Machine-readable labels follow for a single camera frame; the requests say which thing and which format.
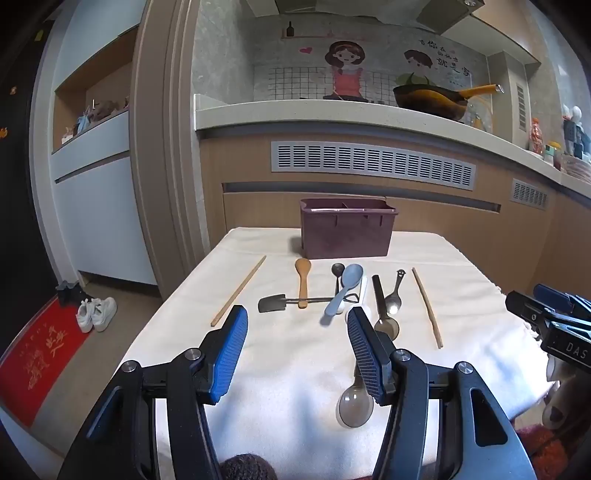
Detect white plastic spoon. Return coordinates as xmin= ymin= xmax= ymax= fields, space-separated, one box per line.
xmin=344 ymin=275 xmax=371 ymax=319

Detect small wooden spoon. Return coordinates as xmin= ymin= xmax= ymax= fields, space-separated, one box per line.
xmin=295 ymin=258 xmax=312 ymax=309

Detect dark shoes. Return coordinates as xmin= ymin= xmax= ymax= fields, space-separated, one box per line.
xmin=56 ymin=280 xmax=81 ymax=306

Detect orange jar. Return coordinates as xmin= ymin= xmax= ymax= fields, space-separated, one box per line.
xmin=528 ymin=118 xmax=546 ymax=156

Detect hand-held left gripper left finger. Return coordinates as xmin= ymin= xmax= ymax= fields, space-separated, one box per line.
xmin=56 ymin=305 xmax=250 ymax=480

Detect cartoon wall sticker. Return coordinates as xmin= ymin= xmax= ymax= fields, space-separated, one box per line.
xmin=277 ymin=21 xmax=476 ymax=100

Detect black shovel-shaped spoon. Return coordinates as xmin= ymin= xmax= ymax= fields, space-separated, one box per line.
xmin=258 ymin=294 xmax=359 ymax=314

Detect white cabinet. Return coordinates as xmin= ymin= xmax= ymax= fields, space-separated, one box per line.
xmin=50 ymin=110 xmax=160 ymax=287

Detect black-handled metal spoon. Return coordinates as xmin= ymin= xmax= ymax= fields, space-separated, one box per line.
xmin=372 ymin=274 xmax=400 ymax=342

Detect beige kitchen counter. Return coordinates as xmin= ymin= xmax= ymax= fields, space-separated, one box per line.
xmin=193 ymin=93 xmax=591 ymax=199

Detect red doormat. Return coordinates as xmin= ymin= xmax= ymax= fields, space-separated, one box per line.
xmin=0 ymin=297 xmax=91 ymax=428

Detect long grey vent grille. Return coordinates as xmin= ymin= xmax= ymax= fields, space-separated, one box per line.
xmin=270 ymin=141 xmax=476 ymax=190

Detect smiley-handled metal spoon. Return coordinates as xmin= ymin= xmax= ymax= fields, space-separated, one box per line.
xmin=385 ymin=269 xmax=406 ymax=316

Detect white tablecloth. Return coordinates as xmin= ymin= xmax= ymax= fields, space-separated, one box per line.
xmin=124 ymin=226 xmax=556 ymax=480

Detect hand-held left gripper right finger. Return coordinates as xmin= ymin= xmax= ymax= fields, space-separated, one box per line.
xmin=346 ymin=306 xmax=539 ymax=480

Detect stack of plates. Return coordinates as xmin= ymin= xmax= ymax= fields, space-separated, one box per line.
xmin=560 ymin=154 xmax=591 ymax=181

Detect wooden chopstick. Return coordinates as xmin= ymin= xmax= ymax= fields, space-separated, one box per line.
xmin=211 ymin=256 xmax=267 ymax=328
xmin=412 ymin=267 xmax=443 ymax=350

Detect white sneaker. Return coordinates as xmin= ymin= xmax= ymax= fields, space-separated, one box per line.
xmin=76 ymin=298 xmax=100 ymax=333
xmin=92 ymin=297 xmax=118 ymax=332

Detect dark wok with orange handle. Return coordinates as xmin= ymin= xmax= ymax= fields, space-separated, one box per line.
xmin=392 ymin=83 xmax=504 ymax=122

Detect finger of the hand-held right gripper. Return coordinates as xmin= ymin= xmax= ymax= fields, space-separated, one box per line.
xmin=505 ymin=290 xmax=562 ymax=340
xmin=533 ymin=283 xmax=591 ymax=320

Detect purple plastic utensil holder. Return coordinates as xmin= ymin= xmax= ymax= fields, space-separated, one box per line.
xmin=300 ymin=198 xmax=399 ymax=260

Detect figurines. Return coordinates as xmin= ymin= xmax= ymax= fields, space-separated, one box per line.
xmin=560 ymin=104 xmax=591 ymax=160

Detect blue plastic rice spoon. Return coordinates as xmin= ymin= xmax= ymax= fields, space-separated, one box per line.
xmin=322 ymin=263 xmax=363 ymax=326

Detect shelf clutter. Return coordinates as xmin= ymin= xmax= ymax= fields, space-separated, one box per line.
xmin=60 ymin=99 xmax=130 ymax=144

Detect brown fuzzy ball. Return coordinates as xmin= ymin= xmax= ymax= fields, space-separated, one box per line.
xmin=219 ymin=453 xmax=278 ymax=480

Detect small grey vent grille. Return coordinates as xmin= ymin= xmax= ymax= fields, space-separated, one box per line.
xmin=511 ymin=178 xmax=550 ymax=211

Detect smoky translucent spoon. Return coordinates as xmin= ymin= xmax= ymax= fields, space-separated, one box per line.
xmin=338 ymin=366 xmax=374 ymax=428

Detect person's right hand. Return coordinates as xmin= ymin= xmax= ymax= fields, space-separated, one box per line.
xmin=542 ymin=359 xmax=583 ymax=431

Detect range hood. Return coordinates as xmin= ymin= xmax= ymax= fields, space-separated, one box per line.
xmin=246 ymin=0 xmax=486 ymax=34

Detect red cloth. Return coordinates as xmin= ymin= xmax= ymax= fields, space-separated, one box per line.
xmin=514 ymin=426 xmax=570 ymax=480

